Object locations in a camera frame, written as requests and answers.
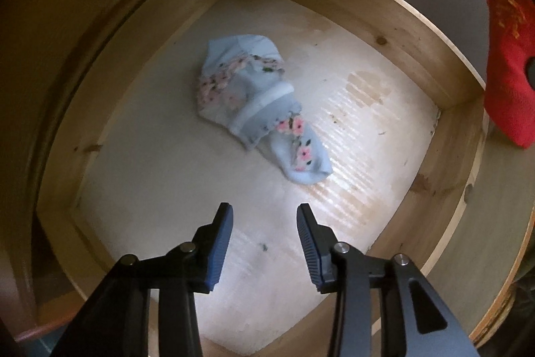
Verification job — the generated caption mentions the red sock bundle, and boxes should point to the red sock bundle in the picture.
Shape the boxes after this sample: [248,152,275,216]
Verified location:
[484,0,535,151]

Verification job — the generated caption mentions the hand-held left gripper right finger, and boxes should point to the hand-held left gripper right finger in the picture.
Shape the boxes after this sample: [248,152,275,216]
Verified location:
[296,203,479,357]

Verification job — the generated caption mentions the wooden drawer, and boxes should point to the wooden drawer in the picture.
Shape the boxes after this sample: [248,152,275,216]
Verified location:
[35,0,535,357]

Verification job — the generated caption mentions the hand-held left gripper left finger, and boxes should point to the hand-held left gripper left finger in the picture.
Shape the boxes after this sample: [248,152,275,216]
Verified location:
[52,202,234,357]

